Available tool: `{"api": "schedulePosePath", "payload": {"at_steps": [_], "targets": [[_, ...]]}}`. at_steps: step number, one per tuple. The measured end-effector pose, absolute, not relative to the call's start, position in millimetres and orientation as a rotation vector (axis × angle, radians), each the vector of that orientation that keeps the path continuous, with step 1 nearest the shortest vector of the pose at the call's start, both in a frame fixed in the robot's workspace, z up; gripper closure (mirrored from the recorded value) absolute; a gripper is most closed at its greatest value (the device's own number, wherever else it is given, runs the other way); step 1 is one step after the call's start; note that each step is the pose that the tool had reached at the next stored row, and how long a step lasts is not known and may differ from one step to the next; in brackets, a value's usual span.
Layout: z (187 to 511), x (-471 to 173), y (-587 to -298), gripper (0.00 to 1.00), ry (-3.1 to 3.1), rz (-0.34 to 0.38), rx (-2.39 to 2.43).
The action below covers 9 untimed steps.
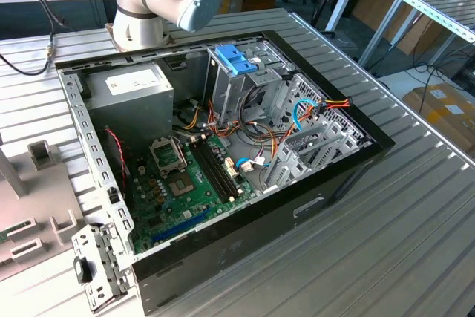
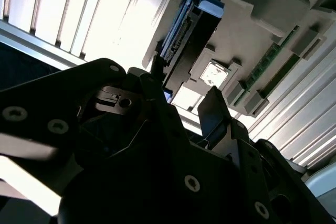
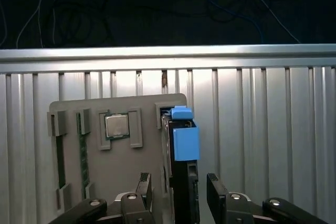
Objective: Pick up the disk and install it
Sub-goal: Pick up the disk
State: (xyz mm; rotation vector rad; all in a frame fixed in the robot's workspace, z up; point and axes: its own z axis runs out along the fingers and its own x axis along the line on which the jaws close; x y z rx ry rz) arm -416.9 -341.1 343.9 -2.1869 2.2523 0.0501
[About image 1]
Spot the grey metal disk bay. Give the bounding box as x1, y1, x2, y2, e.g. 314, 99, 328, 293
261, 123, 363, 195

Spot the white board connector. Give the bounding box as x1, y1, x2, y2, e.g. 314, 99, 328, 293
223, 157, 238, 179

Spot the black RAM slot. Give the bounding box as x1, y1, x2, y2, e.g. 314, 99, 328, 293
191, 137, 228, 203
202, 135, 239, 200
195, 137, 232, 202
199, 136, 235, 201

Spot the grey optical drive cage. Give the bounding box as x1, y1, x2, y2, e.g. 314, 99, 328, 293
203, 40, 298, 128

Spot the metal socket cover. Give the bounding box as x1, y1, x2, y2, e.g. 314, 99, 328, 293
148, 137, 189, 177

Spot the green motherboard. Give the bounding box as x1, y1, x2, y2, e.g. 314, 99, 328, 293
125, 133, 261, 255

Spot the CPU socket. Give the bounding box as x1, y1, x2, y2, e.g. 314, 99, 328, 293
165, 172, 196, 200

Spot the blue drive cage latch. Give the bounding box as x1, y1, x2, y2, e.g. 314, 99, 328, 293
214, 45, 258, 77

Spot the blue expansion slot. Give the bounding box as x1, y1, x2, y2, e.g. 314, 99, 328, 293
150, 207, 214, 246

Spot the black open PC case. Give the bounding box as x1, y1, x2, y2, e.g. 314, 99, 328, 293
54, 29, 396, 316

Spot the grey power supply unit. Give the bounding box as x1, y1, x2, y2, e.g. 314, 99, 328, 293
83, 62, 175, 147

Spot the black case fan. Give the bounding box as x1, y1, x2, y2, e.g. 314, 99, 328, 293
99, 125, 135, 206

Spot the grey metal slot retainer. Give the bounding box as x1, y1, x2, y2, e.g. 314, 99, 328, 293
70, 222, 137, 313

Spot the large brown cardboard box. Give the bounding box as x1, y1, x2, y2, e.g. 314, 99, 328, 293
350, 0, 446, 56

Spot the black plastic latch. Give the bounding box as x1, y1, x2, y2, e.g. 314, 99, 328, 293
73, 256, 94, 284

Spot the beige parts rack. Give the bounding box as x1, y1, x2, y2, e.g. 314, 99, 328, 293
0, 134, 90, 284

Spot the taped cardboard box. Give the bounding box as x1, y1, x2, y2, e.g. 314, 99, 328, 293
402, 82, 475, 154

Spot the green RAM stick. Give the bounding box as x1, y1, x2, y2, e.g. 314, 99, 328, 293
0, 221, 31, 241

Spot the orange yellow wire bundle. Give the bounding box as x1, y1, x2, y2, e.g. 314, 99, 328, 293
174, 98, 298, 162

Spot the short blue data wire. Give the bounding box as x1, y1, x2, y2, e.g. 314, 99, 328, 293
235, 157, 268, 174

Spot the long blue data wire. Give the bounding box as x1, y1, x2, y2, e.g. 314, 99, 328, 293
292, 97, 321, 133

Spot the red yellow power wire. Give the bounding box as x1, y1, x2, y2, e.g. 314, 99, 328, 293
296, 97, 352, 125

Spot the red black fan wire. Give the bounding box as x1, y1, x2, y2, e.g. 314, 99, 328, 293
103, 127, 131, 177

